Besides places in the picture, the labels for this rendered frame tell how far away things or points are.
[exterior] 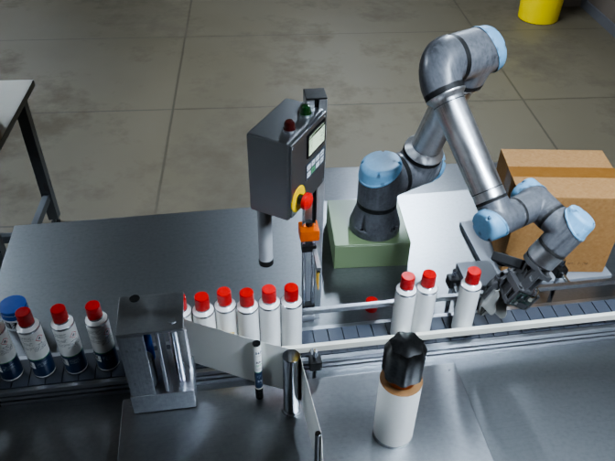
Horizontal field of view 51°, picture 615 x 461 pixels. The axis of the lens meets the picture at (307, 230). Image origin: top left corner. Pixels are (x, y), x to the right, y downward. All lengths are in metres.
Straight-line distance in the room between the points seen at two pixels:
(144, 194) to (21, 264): 1.70
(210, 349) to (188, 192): 2.23
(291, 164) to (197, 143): 2.84
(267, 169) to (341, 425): 0.60
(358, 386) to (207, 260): 0.65
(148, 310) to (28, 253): 0.80
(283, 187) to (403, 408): 0.51
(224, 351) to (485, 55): 0.91
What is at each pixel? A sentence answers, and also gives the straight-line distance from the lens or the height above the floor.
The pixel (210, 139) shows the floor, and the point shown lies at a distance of 4.14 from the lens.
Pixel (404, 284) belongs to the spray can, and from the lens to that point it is 1.56.
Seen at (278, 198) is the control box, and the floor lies 1.34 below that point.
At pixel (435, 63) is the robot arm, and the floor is 1.50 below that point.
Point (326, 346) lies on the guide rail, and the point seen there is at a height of 0.91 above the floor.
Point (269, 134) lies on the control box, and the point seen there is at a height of 1.47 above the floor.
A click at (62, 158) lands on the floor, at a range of 4.16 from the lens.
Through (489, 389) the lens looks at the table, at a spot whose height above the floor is 0.83.
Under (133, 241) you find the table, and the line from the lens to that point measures 2.09.
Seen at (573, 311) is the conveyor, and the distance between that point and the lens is 1.89.
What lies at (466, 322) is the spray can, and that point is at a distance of 1.70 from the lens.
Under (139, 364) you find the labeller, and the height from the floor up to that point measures 1.05.
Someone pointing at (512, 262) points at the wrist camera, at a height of 1.07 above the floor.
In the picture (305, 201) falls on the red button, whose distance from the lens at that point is 1.34.
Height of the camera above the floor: 2.14
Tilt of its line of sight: 39 degrees down
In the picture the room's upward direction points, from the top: 1 degrees clockwise
